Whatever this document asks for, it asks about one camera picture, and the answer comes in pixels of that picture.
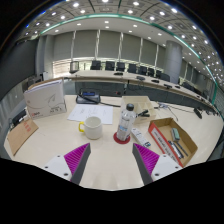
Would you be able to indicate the white printed cardboard box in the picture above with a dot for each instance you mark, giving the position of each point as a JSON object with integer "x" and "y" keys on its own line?
{"x": 45, "y": 100}

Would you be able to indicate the long curved conference desk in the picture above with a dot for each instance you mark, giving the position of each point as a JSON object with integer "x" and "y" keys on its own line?
{"x": 100, "y": 75}

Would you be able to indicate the green board eraser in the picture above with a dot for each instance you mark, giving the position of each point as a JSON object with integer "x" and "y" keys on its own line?
{"x": 175, "y": 134}

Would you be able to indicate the black desk console unit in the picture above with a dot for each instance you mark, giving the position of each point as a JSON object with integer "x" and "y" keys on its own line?
{"x": 88, "y": 98}

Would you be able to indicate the black stapler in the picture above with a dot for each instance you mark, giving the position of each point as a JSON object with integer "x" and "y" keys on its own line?
{"x": 144, "y": 113}

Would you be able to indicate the brown red-edged cardboard tray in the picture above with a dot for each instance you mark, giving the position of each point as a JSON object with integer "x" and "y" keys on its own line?
{"x": 163, "y": 128}

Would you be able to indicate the group of ceiling lights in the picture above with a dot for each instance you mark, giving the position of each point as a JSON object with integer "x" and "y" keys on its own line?
{"x": 76, "y": 4}

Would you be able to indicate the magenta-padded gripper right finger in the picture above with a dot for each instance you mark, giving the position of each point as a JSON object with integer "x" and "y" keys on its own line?
{"x": 147, "y": 157}

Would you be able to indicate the flat brown cardboard piece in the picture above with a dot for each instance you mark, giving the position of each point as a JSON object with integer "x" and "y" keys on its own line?
{"x": 21, "y": 135}

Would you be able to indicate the flat round red coaster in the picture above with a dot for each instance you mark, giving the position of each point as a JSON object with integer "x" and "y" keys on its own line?
{"x": 116, "y": 140}

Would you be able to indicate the row of black office chairs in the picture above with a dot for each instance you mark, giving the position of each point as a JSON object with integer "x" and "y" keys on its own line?
{"x": 132, "y": 68}

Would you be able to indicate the clear black-capped water bottle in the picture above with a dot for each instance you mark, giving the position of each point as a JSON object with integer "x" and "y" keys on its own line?
{"x": 126, "y": 123}

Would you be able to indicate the black and silver marker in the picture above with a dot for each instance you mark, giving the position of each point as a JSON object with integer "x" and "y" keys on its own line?
{"x": 175, "y": 150}

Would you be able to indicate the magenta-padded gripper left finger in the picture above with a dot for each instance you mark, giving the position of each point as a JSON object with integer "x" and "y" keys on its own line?
{"x": 77, "y": 156}

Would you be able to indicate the small white printed box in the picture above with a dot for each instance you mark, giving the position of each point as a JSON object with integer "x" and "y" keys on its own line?
{"x": 140, "y": 137}

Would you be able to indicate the beige divided organizer box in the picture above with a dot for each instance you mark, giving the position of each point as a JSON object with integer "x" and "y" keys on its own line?
{"x": 140, "y": 101}

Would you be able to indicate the printed white paper sheet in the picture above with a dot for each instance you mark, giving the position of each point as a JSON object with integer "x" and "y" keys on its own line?
{"x": 90, "y": 114}

